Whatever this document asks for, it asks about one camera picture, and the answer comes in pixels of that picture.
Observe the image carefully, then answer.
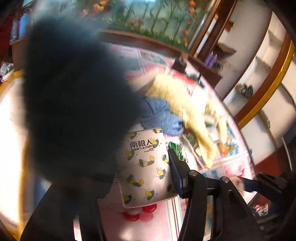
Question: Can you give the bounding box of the white lemon-print tissue pack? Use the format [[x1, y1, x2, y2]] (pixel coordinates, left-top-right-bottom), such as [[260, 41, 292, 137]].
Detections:
[[116, 128, 177, 208]]

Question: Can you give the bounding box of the yellow fluffy towel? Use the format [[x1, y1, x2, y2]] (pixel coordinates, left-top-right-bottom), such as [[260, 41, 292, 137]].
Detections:
[[146, 73, 217, 169]]

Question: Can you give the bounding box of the blue fluffy towel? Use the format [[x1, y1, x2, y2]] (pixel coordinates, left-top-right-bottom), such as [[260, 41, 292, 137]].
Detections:
[[139, 97, 184, 136]]

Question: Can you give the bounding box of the colourful cartoon tablecloth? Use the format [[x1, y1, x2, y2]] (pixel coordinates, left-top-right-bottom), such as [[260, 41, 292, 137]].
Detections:
[[30, 43, 258, 241]]

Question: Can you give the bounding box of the purple bottle left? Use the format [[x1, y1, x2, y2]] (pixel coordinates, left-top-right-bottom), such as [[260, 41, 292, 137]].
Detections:
[[204, 51, 213, 67]]

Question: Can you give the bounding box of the purple bottle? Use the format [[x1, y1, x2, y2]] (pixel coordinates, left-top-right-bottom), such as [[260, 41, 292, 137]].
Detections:
[[208, 54, 217, 68], [204, 51, 213, 67]]

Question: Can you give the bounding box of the purple bottle right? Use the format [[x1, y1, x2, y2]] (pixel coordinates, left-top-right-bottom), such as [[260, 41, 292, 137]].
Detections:
[[208, 54, 217, 68]]

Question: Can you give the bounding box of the aquarium with artificial plants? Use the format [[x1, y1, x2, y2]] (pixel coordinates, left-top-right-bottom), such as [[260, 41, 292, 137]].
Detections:
[[75, 0, 220, 52]]

